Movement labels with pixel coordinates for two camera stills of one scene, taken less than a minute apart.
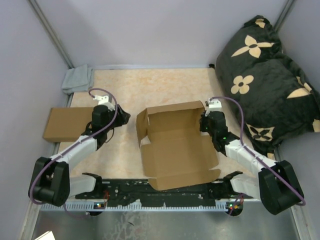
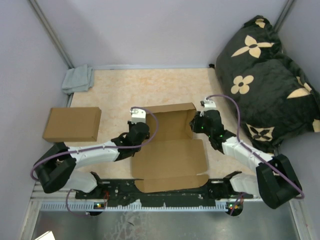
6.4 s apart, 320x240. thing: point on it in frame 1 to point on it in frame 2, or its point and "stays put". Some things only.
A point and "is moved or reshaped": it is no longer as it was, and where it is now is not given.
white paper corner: (48, 235) stays put
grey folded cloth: (78, 79) stays put
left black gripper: (122, 117) to (130, 124)
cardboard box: (180, 153) is moved or reshaped
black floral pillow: (280, 100) stays put
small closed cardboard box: (67, 124) stays put
